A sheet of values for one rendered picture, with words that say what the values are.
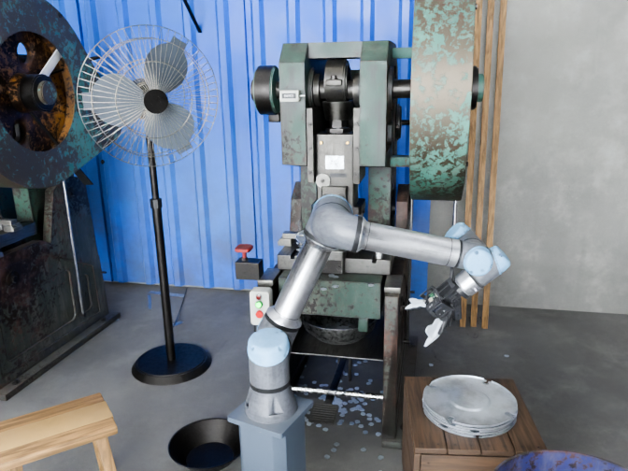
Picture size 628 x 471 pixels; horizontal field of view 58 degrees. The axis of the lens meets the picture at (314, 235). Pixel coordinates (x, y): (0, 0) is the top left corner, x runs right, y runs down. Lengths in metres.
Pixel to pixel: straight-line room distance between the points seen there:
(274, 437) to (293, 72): 1.24
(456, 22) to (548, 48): 1.60
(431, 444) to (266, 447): 0.48
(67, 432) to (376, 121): 1.45
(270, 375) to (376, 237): 0.48
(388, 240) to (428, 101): 0.50
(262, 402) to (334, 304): 0.63
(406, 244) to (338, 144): 0.77
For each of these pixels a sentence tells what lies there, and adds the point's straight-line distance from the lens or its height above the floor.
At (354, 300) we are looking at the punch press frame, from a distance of 2.14.
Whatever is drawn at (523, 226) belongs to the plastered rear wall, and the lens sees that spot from 3.50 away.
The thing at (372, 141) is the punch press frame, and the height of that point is 1.15.
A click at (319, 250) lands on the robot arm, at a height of 0.91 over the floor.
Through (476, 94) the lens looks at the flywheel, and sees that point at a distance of 2.13.
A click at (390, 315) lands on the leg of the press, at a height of 0.55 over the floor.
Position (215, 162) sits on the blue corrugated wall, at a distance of 3.61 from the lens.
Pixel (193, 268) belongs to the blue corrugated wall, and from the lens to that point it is 3.86.
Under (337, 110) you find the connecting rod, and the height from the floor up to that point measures 1.26.
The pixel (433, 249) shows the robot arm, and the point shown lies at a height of 0.95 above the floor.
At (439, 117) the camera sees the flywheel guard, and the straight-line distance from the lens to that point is 1.80.
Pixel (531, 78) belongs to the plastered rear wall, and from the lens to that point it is 3.38.
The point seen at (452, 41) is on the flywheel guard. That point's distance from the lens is 1.81.
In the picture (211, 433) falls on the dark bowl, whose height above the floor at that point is 0.03.
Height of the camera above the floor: 1.41
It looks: 16 degrees down
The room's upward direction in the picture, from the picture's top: 1 degrees counter-clockwise
